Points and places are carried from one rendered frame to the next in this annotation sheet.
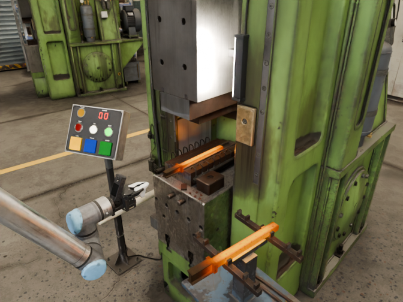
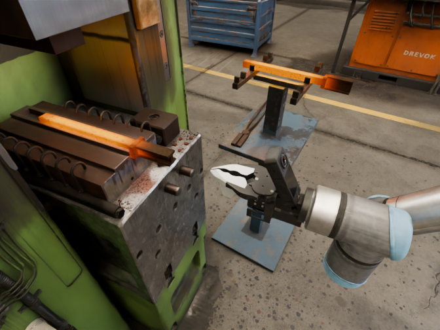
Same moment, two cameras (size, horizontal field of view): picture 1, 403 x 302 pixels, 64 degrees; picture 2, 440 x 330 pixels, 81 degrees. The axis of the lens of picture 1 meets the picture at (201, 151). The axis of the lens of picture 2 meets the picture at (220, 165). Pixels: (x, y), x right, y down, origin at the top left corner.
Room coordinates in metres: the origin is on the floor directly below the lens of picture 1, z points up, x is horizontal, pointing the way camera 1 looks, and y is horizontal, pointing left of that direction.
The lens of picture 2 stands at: (1.38, 0.64, 1.38)
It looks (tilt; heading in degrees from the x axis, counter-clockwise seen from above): 42 degrees down; 250
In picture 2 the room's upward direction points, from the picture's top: straight up
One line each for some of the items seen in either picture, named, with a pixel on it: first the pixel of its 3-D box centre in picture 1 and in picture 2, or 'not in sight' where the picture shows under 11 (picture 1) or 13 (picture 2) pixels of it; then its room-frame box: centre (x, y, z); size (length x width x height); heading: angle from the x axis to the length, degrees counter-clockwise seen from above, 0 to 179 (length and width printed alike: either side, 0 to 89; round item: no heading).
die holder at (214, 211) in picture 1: (213, 201); (109, 194); (1.54, -0.07, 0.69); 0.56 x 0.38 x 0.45; 136
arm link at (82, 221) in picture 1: (84, 217); (368, 226); (1.03, 0.47, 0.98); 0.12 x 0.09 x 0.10; 136
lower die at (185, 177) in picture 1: (205, 158); (70, 143); (1.57, -0.02, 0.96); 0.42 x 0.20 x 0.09; 136
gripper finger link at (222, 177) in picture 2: (138, 189); (227, 186); (1.23, 0.29, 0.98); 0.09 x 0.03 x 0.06; 136
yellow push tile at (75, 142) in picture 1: (75, 143); not in sight; (1.66, 0.72, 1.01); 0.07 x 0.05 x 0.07; 71
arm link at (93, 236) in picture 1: (87, 241); (353, 254); (1.01, 0.47, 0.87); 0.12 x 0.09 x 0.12; 25
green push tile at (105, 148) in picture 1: (105, 148); not in sight; (1.60, 0.53, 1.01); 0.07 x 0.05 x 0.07; 71
